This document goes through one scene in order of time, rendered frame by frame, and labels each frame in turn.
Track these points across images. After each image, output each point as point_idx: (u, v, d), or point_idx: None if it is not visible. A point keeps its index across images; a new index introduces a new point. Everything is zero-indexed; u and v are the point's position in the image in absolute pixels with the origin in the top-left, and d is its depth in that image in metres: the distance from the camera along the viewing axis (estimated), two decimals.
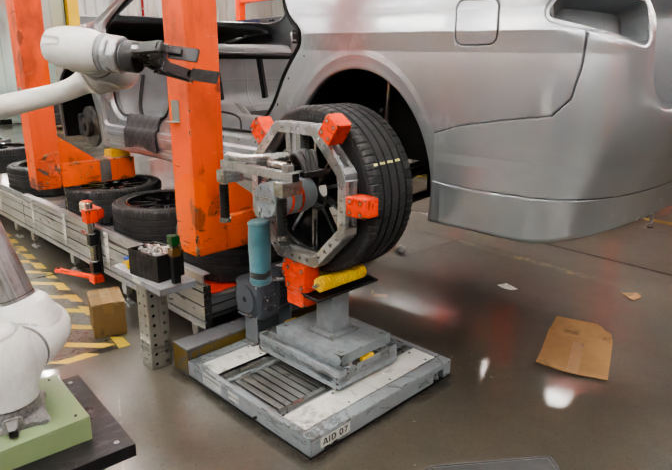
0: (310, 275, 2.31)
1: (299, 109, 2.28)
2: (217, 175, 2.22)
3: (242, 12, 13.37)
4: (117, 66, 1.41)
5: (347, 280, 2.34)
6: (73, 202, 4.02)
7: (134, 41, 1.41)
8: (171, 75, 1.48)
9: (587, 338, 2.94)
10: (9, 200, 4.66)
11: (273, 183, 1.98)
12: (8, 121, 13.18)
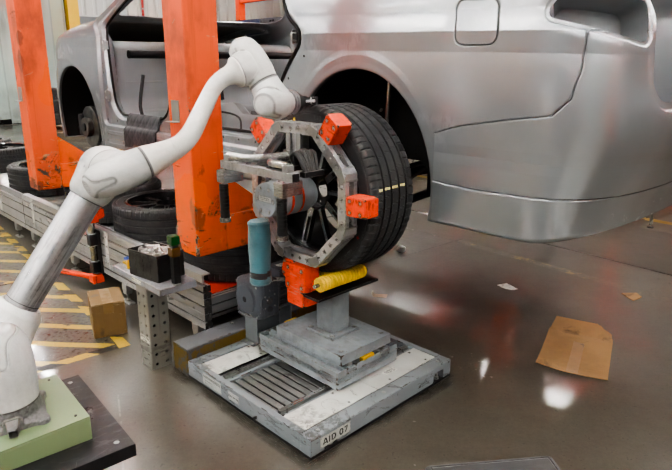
0: (310, 275, 2.31)
1: (315, 109, 2.22)
2: (217, 175, 2.22)
3: (242, 12, 13.37)
4: None
5: (347, 280, 2.34)
6: None
7: (299, 93, 2.09)
8: None
9: (587, 338, 2.94)
10: (9, 200, 4.66)
11: (273, 183, 1.98)
12: (8, 121, 13.18)
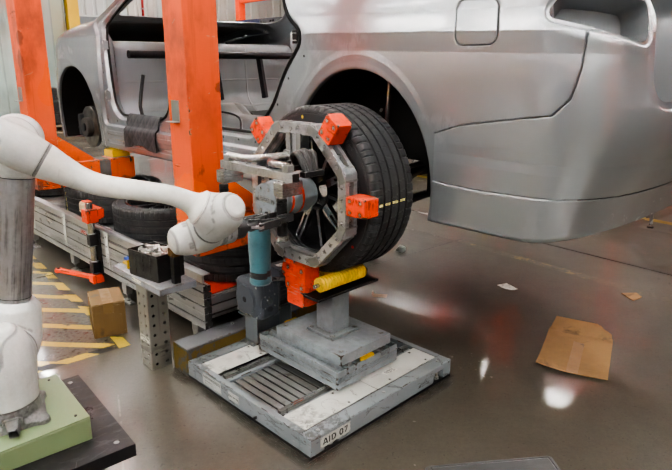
0: (310, 275, 2.31)
1: (325, 112, 2.18)
2: (217, 175, 2.22)
3: (242, 12, 13.37)
4: None
5: (347, 280, 2.34)
6: (73, 202, 4.02)
7: (242, 218, 1.86)
8: None
9: (587, 338, 2.94)
10: None
11: (273, 183, 1.98)
12: None
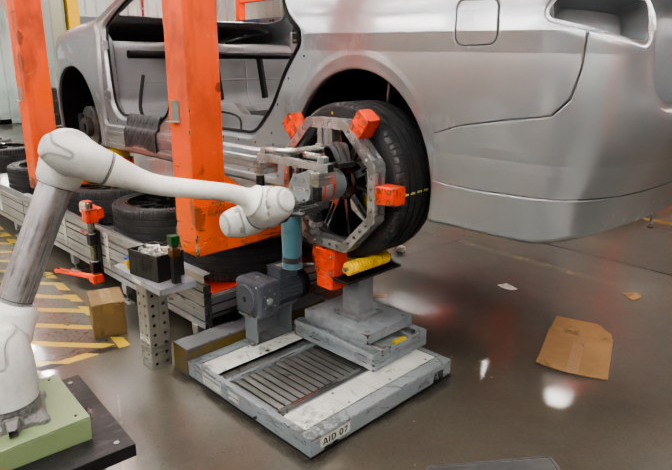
0: (339, 260, 2.49)
1: (354, 108, 2.36)
2: (254, 167, 2.40)
3: (242, 12, 13.37)
4: (276, 224, 2.04)
5: (373, 265, 2.52)
6: (73, 202, 4.02)
7: None
8: None
9: (587, 338, 2.94)
10: (9, 200, 4.66)
11: (310, 173, 2.16)
12: (8, 121, 13.18)
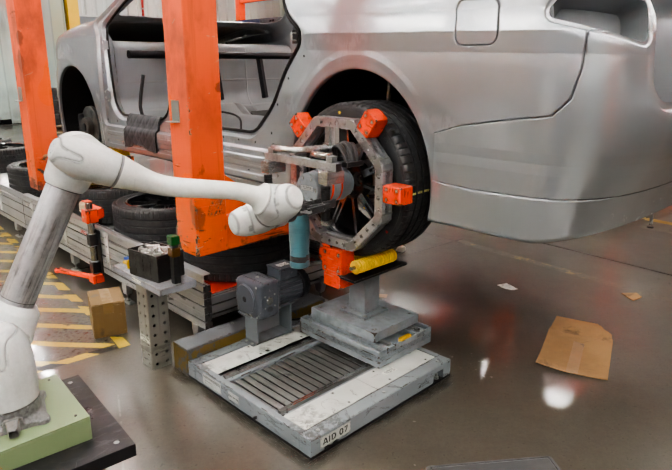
0: (346, 259, 2.51)
1: (362, 108, 2.38)
2: (262, 166, 2.41)
3: (242, 12, 13.37)
4: (284, 223, 2.06)
5: (380, 264, 2.54)
6: None
7: None
8: None
9: (587, 338, 2.94)
10: (9, 200, 4.66)
11: (318, 172, 2.18)
12: (8, 121, 13.18)
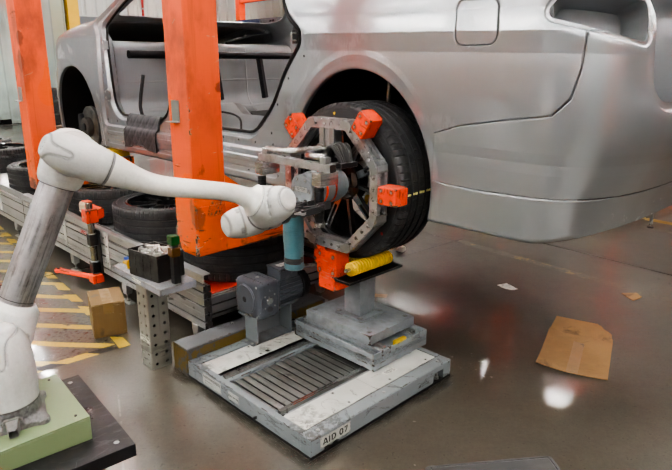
0: (341, 261, 2.48)
1: (356, 108, 2.35)
2: (256, 167, 2.39)
3: (242, 12, 13.37)
4: (278, 225, 2.04)
5: (375, 266, 2.51)
6: (73, 202, 4.02)
7: None
8: None
9: (587, 338, 2.94)
10: (9, 200, 4.66)
11: (312, 173, 2.15)
12: (8, 121, 13.18)
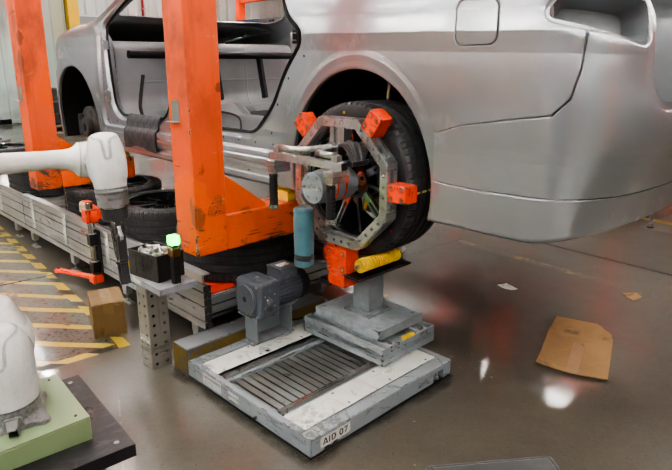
0: (351, 257, 2.52)
1: (366, 108, 2.39)
2: (267, 165, 2.43)
3: (242, 12, 13.37)
4: (102, 207, 1.68)
5: (384, 262, 2.55)
6: (73, 202, 4.02)
7: (127, 215, 1.72)
8: (113, 240, 1.77)
9: (587, 338, 2.94)
10: (9, 200, 4.66)
11: (323, 171, 2.19)
12: (8, 121, 13.18)
